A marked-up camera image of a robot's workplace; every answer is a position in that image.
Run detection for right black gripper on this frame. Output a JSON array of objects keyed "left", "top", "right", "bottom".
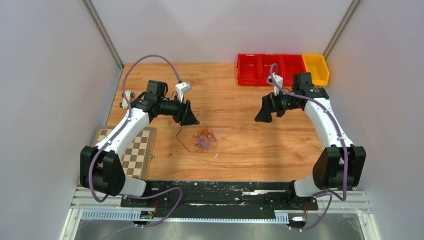
[{"left": 255, "top": 87, "right": 301, "bottom": 123}]

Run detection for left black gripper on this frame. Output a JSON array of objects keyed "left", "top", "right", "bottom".
[{"left": 157, "top": 93, "right": 199, "bottom": 127}]

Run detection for dark brown wire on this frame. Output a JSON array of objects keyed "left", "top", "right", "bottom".
[{"left": 175, "top": 110, "right": 201, "bottom": 154}]

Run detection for orange wire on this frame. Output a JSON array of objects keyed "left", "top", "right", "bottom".
[{"left": 192, "top": 124, "right": 218, "bottom": 154}]

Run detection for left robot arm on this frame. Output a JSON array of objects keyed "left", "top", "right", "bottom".
[{"left": 80, "top": 80, "right": 200, "bottom": 207}]

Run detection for right red bin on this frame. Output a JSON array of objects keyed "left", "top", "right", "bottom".
[{"left": 281, "top": 54, "right": 306, "bottom": 86}]

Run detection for yellow bin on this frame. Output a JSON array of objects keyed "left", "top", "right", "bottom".
[{"left": 302, "top": 54, "right": 330, "bottom": 87}]

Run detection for wooden chessboard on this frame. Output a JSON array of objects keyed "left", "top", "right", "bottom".
[{"left": 78, "top": 125, "right": 157, "bottom": 187}]

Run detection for toy block car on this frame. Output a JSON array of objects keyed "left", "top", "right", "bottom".
[{"left": 119, "top": 89, "right": 135, "bottom": 110}]

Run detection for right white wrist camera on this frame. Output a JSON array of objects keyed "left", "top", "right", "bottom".
[{"left": 266, "top": 73, "right": 284, "bottom": 96}]

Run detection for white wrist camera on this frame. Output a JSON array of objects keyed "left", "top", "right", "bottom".
[
  {"left": 175, "top": 81, "right": 192, "bottom": 103},
  {"left": 266, "top": 73, "right": 284, "bottom": 96}
]

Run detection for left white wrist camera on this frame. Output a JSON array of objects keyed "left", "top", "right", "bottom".
[{"left": 175, "top": 81, "right": 192, "bottom": 103}]

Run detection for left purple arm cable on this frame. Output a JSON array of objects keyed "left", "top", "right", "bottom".
[{"left": 88, "top": 54, "right": 184, "bottom": 229}]

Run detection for slotted cable duct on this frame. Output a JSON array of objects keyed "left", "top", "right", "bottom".
[{"left": 80, "top": 209, "right": 289, "bottom": 224}]

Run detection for aluminium frame rail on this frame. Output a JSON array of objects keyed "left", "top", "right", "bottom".
[{"left": 71, "top": 187, "right": 373, "bottom": 218}]

